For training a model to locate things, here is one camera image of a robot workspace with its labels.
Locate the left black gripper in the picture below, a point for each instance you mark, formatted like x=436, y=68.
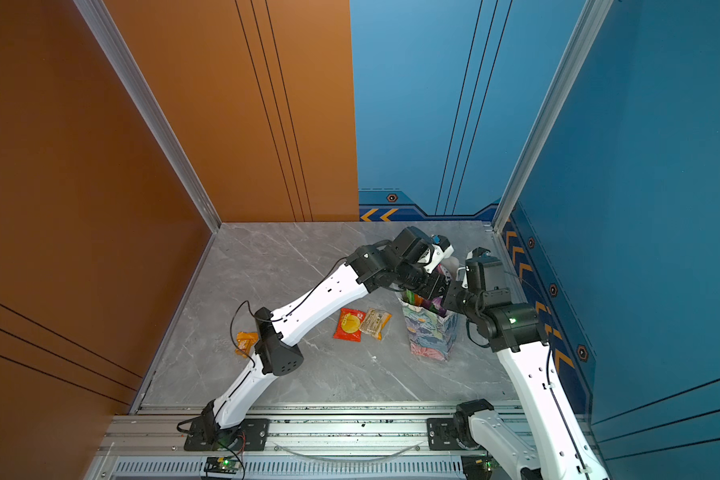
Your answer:
x=432, y=290

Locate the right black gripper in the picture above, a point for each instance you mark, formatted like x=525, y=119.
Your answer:
x=454, y=287

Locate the purple Fox's candy bag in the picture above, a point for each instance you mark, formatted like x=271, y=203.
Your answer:
x=435, y=303

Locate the floral paper gift bag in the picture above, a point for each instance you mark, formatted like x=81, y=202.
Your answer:
x=430, y=335

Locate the tan cracker packet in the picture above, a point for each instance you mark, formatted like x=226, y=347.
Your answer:
x=375, y=322

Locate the red yellow snack packet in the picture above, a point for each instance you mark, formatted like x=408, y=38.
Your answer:
x=349, y=325

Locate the small orange candy packet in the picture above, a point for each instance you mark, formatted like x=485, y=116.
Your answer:
x=245, y=343

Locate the green Lays chips bag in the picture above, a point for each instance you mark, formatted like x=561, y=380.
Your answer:
x=410, y=298

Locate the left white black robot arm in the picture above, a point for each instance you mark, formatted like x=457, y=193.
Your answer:
x=276, y=353

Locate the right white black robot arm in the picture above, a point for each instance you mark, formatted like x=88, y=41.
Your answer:
x=519, y=339

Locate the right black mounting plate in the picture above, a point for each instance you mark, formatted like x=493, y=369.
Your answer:
x=466, y=433

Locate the black mounting plate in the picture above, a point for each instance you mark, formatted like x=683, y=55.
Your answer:
x=466, y=433
x=250, y=435

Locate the right circuit board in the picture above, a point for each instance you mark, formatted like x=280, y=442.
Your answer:
x=482, y=468

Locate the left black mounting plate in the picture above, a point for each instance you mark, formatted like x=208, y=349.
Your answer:
x=250, y=435

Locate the left green circuit board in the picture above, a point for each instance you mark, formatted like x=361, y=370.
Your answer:
x=223, y=467

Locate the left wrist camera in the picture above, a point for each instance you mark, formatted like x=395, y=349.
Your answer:
x=439, y=250

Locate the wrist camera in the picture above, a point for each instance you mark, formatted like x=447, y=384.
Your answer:
x=439, y=250
x=483, y=271

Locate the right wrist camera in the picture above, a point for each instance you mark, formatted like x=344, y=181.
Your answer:
x=483, y=271

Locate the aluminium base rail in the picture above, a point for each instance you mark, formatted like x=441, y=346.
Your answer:
x=305, y=441

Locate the right aluminium corner post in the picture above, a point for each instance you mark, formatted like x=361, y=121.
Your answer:
x=585, y=32

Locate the aluminium corner post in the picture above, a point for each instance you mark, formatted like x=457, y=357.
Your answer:
x=103, y=27
x=585, y=32

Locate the left aluminium corner post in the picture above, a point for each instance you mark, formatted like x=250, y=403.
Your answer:
x=103, y=27

